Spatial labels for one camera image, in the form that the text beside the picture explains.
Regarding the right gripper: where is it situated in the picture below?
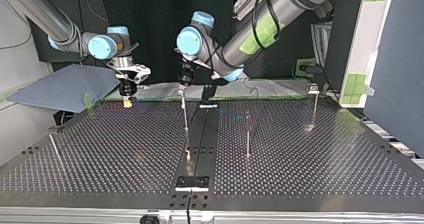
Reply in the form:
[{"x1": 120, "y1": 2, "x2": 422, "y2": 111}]
[{"x1": 118, "y1": 71, "x2": 139, "y2": 109}]

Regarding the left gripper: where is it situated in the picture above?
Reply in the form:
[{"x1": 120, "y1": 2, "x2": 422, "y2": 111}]
[{"x1": 177, "y1": 61, "x2": 198, "y2": 98}]

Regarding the connector holder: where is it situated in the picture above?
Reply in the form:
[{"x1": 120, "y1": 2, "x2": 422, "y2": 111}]
[{"x1": 174, "y1": 175, "x2": 210, "y2": 193}]

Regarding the grey board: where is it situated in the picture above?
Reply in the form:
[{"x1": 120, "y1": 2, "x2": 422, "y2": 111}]
[{"x1": 7, "y1": 63, "x2": 122, "y2": 114}]

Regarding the black panel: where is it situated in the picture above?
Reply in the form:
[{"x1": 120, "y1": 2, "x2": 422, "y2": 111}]
[{"x1": 28, "y1": 0, "x2": 366, "y2": 92}]

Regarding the metal post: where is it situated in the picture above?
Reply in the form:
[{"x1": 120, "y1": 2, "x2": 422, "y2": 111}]
[
  {"x1": 304, "y1": 82, "x2": 321, "y2": 132},
  {"x1": 244, "y1": 111, "x2": 253, "y2": 160},
  {"x1": 46, "y1": 125, "x2": 69, "y2": 176},
  {"x1": 181, "y1": 96, "x2": 192, "y2": 161}
]

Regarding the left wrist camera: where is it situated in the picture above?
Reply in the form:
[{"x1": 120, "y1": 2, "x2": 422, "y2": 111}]
[{"x1": 173, "y1": 47, "x2": 206, "y2": 67}]

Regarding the blue cable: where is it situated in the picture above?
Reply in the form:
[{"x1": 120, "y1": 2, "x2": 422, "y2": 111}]
[{"x1": 199, "y1": 60, "x2": 299, "y2": 121}]

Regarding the black cable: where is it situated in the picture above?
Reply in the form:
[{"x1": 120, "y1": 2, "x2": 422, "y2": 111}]
[{"x1": 250, "y1": 0, "x2": 282, "y2": 52}]

